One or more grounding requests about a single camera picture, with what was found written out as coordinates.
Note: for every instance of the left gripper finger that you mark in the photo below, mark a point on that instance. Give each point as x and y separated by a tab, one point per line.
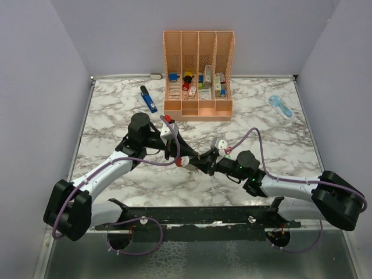
187	159
185	149

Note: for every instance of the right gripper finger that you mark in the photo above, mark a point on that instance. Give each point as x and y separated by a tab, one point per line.
210	156
204	166

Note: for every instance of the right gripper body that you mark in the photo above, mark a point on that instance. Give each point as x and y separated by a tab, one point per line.
226	165

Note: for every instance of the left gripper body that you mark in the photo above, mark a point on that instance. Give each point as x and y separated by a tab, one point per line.
170	147

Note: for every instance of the metal key holder red handle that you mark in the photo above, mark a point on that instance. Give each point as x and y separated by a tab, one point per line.
188	167

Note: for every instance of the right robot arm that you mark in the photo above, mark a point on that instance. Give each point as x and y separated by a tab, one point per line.
326	198

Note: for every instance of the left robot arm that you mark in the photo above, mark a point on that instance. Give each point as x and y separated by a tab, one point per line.
96	180

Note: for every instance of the blue stapler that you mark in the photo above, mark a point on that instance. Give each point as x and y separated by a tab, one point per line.
147	99

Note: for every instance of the black red bottle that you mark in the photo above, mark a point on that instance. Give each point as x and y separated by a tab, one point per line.
187	82

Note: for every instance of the blue cube in organizer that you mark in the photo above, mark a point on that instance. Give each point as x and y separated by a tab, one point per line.
173	77

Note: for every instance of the yellow block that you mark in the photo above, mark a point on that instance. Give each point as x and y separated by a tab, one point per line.
188	73

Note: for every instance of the white red box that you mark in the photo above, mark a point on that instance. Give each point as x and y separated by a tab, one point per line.
220	85

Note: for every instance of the blue blister pack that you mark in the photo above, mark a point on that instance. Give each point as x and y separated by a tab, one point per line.
278	104

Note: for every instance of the grey green box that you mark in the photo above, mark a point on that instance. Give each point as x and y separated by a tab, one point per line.
207	77

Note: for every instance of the peach desk organizer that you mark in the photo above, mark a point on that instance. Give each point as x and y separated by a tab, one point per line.
192	51

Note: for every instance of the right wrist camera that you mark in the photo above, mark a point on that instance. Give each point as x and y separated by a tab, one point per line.
220	145

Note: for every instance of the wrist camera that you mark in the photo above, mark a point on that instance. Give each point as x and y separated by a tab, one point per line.
220	145
169	128

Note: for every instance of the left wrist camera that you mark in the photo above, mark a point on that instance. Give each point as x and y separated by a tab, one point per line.
169	128

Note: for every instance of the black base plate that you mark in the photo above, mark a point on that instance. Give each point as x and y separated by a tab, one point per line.
185	224

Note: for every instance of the white plug at wall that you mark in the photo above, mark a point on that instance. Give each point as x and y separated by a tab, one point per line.
155	76

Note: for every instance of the aluminium rail frame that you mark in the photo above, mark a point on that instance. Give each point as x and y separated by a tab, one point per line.
316	250

